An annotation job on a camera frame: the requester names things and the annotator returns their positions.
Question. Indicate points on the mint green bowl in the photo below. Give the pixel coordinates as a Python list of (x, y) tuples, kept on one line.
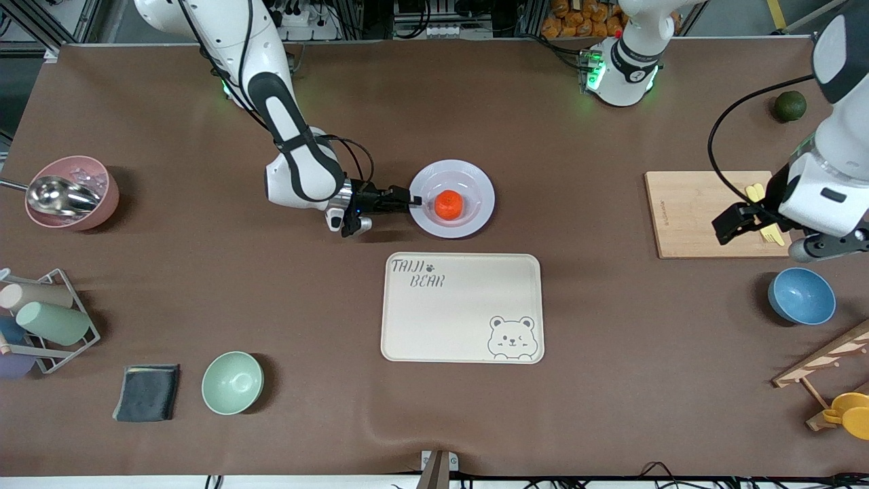
[(232, 384)]

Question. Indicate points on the dark green round fruit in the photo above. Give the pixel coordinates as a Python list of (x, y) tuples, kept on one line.
[(791, 106)]

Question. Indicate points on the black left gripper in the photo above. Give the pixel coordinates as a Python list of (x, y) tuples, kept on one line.
[(766, 206)]

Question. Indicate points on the orange mandarin fruit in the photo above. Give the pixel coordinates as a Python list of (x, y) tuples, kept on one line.
[(450, 205)]

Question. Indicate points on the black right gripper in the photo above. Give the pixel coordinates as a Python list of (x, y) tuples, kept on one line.
[(367, 201)]

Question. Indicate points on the mint green cup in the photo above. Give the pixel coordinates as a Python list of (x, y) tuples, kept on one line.
[(54, 324)]

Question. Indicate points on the blue bowl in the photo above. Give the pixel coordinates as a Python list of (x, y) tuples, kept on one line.
[(801, 295)]

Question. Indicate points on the bamboo cutting board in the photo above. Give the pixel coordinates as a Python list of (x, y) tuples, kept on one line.
[(686, 217)]

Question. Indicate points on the metal table clamp bracket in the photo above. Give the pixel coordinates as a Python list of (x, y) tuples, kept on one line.
[(438, 472)]

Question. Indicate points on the dark grey folded cloth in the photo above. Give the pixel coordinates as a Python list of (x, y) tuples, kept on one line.
[(146, 394)]

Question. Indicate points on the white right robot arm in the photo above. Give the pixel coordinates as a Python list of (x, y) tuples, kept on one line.
[(299, 170)]

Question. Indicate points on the white power strip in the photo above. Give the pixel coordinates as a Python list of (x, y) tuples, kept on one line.
[(455, 30), (305, 30)]

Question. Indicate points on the blue cup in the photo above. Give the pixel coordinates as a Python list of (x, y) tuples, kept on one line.
[(10, 331)]

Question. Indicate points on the yellow mug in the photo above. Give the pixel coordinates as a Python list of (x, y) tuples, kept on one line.
[(852, 414)]

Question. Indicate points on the beige cup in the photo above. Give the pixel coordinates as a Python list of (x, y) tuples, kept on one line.
[(41, 297)]

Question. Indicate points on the pile of bagged oranges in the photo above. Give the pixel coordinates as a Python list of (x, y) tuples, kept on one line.
[(570, 24)]

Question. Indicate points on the metal scoop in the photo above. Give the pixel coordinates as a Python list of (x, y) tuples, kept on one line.
[(58, 195)]

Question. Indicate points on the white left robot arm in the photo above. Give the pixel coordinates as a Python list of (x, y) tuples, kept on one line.
[(835, 136)]

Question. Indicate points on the purple cup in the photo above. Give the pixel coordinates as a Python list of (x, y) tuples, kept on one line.
[(13, 367)]

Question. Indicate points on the pale blue round plate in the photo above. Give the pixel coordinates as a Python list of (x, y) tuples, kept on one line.
[(448, 170)]

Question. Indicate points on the wooden peg drying rack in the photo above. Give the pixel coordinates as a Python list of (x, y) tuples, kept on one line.
[(815, 363)]

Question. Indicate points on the pink bowl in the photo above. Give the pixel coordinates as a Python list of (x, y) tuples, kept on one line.
[(102, 204)]

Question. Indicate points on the cream tray with bear print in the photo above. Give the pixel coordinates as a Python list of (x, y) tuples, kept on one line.
[(441, 326)]

